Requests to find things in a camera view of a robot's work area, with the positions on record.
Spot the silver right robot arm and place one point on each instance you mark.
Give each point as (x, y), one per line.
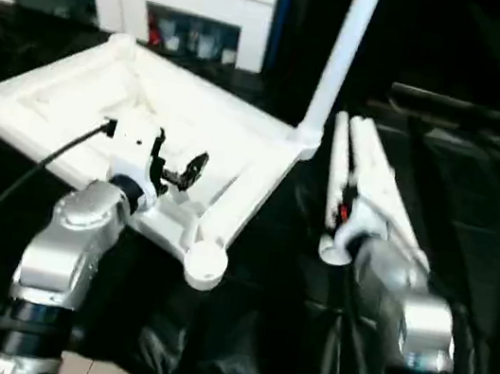
(412, 310)

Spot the long black bar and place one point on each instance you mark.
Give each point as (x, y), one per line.
(483, 111)

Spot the black mat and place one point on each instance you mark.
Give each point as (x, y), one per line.
(253, 341)

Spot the white jar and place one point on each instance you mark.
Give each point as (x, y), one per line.
(205, 47)
(228, 56)
(173, 43)

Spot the red packet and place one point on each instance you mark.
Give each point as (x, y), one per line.
(154, 34)

